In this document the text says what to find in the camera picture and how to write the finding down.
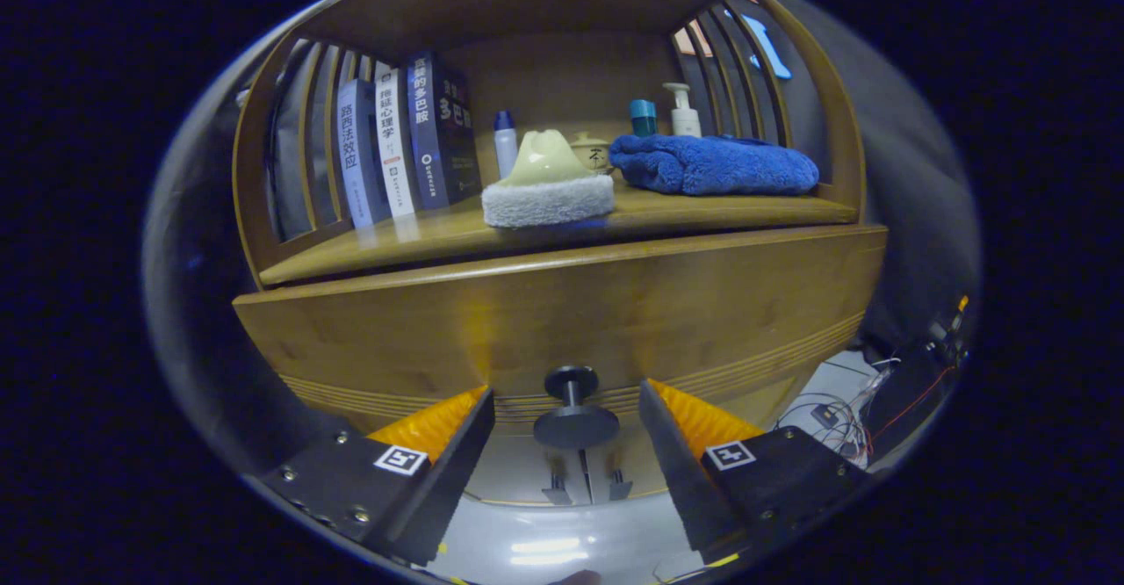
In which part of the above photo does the pale green handled brush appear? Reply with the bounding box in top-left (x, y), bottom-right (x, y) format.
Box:
top-left (481, 129), bottom-right (616, 229)

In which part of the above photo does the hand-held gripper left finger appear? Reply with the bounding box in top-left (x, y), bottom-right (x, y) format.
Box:
top-left (250, 385), bottom-right (497, 567)

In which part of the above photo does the wooden cabinet door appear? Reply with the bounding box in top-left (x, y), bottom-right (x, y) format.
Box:
top-left (584, 431), bottom-right (677, 502)
top-left (474, 431), bottom-right (585, 507)

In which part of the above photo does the wooden countertop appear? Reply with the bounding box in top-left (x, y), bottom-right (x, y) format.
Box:
top-left (257, 177), bottom-right (860, 287)

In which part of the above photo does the white bottle with blue cap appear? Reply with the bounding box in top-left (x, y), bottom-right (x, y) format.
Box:
top-left (493, 110), bottom-right (520, 180)

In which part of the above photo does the white book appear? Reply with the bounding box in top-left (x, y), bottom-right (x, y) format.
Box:
top-left (375, 69), bottom-right (421, 220)

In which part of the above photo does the folded blue towel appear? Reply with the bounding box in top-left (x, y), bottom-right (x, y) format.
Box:
top-left (609, 134), bottom-right (820, 197)

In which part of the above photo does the beige lidded tea cup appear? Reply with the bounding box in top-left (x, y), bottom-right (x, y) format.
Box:
top-left (571, 133), bottom-right (614, 173)

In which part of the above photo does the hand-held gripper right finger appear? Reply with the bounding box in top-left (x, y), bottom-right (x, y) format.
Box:
top-left (638, 379), bottom-right (875, 567)

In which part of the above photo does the white pump bottle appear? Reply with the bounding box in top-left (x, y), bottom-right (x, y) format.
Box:
top-left (662, 83), bottom-right (703, 138)

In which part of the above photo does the black and orange device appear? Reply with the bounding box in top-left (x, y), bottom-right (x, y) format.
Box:
top-left (913, 293), bottom-right (971, 366)

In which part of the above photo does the wooden drawer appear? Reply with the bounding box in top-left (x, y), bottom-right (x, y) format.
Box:
top-left (233, 223), bottom-right (890, 435)

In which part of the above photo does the dark blue book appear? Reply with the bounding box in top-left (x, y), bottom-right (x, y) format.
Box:
top-left (406, 51), bottom-right (482, 212)

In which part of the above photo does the wooden cabinet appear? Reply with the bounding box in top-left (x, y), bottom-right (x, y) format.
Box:
top-left (230, 0), bottom-right (890, 507)

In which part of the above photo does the black drawer knob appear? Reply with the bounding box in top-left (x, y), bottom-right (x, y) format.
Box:
top-left (533, 366), bottom-right (621, 451)

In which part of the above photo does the light purple book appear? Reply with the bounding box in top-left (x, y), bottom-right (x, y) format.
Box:
top-left (337, 78), bottom-right (393, 229)

